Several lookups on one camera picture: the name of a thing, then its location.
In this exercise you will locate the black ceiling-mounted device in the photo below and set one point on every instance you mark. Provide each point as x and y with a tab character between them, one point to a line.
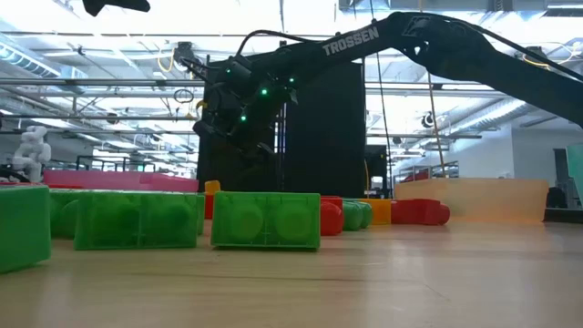
184	51

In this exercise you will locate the round black-white camera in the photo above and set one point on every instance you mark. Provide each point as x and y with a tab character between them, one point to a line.
427	119

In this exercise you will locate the grey metal rail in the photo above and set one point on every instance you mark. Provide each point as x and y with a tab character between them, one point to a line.
114	82
410	136
91	117

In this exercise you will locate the green two-stud building block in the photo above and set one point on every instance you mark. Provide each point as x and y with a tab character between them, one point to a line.
136	221
357	215
266	221
23	228

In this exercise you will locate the green four-stud building block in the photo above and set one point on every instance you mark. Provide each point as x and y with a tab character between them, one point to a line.
61	218

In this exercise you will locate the red plastic building block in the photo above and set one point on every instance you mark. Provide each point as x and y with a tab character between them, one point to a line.
331	218
208	206
419	212

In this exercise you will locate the yellow two-stud building block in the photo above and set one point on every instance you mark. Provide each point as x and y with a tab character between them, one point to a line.
212	187

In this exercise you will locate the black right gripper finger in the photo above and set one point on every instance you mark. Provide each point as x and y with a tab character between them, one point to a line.
209	128
263	149

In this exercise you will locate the teal board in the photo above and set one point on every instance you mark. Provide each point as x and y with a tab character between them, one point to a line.
576	173

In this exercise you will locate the red translucent plastic tray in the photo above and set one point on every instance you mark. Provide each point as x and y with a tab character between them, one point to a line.
114	180

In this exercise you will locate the white humanoid robot figure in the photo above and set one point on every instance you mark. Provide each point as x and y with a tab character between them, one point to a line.
32	150

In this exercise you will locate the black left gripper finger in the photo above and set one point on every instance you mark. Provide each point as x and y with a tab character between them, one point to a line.
118	3

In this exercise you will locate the black folding partition screen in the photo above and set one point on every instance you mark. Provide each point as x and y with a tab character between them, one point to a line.
328	136

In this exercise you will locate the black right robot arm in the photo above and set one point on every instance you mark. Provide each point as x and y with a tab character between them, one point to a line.
455	50

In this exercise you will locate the black equipment cabinet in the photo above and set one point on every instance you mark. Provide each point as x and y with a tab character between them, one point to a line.
375	159

